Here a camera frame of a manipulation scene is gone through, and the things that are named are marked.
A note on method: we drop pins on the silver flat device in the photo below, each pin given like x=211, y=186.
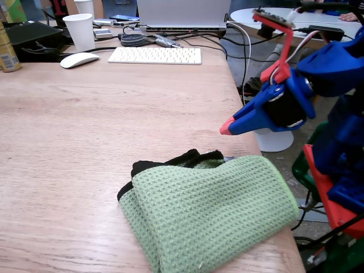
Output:
x=103, y=22

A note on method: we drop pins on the red camera mount bracket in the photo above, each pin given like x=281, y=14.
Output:
x=285, y=54

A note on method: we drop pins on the black box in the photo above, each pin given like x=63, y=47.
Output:
x=31, y=35

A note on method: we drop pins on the person's hand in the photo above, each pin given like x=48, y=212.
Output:
x=349, y=17

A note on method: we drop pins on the small silver box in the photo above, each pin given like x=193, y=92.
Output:
x=102, y=33

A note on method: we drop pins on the black red object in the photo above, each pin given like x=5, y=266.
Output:
x=252, y=85

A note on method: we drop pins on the green table clamp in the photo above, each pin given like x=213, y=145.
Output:
x=344, y=260
x=302, y=170

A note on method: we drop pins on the green waffle cloth black trim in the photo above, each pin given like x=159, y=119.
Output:
x=210, y=204

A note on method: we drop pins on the red robot base plate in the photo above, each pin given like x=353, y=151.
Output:
x=327, y=196

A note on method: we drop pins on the white table pedestal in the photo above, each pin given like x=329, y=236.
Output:
x=276, y=142

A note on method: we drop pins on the white computer mouse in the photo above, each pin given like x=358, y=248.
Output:
x=78, y=59

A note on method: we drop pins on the silver foil wrapped plug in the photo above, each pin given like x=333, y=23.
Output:
x=166, y=42

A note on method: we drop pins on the silver laptop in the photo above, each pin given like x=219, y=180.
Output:
x=182, y=12

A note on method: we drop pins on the black power adapter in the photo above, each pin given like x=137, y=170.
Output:
x=327, y=32

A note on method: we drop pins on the white round table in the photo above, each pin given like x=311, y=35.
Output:
x=312, y=20

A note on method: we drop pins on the white keyboard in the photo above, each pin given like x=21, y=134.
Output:
x=155, y=55

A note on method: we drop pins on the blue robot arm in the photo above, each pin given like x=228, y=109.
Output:
x=332, y=68

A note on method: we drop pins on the dark round discs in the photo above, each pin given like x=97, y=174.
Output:
x=132, y=39

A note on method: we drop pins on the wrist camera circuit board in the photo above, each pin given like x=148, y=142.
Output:
x=273, y=17

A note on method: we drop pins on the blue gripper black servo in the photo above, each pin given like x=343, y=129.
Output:
x=280, y=109

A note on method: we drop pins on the green yellow carton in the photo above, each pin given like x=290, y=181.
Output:
x=14, y=10

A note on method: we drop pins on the black bottle red letter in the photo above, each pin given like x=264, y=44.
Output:
x=58, y=10

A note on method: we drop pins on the yellow drink can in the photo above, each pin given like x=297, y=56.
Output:
x=7, y=54

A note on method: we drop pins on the white paper cup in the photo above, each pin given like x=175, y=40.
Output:
x=85, y=7
x=81, y=32

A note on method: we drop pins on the blue phone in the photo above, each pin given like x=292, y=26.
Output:
x=124, y=17

